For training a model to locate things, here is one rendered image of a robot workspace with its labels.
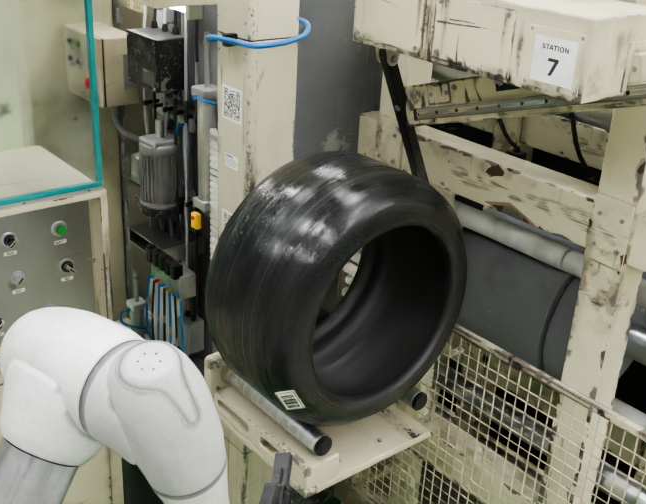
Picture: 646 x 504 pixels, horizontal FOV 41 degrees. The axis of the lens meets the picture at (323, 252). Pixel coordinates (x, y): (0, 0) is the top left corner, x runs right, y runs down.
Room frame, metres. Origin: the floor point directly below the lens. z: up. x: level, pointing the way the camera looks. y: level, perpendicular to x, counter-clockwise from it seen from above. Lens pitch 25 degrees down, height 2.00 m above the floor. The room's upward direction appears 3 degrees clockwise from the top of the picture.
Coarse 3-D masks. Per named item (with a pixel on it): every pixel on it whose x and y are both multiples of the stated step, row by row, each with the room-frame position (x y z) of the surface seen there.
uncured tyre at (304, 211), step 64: (256, 192) 1.60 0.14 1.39; (320, 192) 1.54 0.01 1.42; (384, 192) 1.55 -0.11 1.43; (256, 256) 1.47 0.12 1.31; (320, 256) 1.43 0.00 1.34; (384, 256) 1.89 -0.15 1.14; (448, 256) 1.65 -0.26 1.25; (256, 320) 1.41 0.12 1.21; (384, 320) 1.82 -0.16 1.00; (448, 320) 1.65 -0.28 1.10; (256, 384) 1.44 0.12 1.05; (320, 384) 1.42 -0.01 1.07; (384, 384) 1.57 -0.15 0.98
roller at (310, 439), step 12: (228, 372) 1.69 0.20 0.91; (240, 384) 1.65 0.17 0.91; (252, 396) 1.61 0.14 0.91; (264, 408) 1.57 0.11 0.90; (276, 408) 1.55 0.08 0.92; (276, 420) 1.54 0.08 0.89; (288, 420) 1.51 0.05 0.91; (300, 432) 1.48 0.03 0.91; (312, 432) 1.47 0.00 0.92; (312, 444) 1.45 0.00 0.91; (324, 444) 1.45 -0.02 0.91
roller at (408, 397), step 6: (414, 390) 1.64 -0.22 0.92; (420, 390) 1.65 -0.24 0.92; (408, 396) 1.63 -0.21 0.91; (414, 396) 1.63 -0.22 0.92; (420, 396) 1.63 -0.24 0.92; (426, 396) 1.64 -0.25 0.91; (408, 402) 1.63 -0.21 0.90; (414, 402) 1.62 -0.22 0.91; (420, 402) 1.63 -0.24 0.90; (426, 402) 1.64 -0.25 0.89; (414, 408) 1.62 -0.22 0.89; (420, 408) 1.63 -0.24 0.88
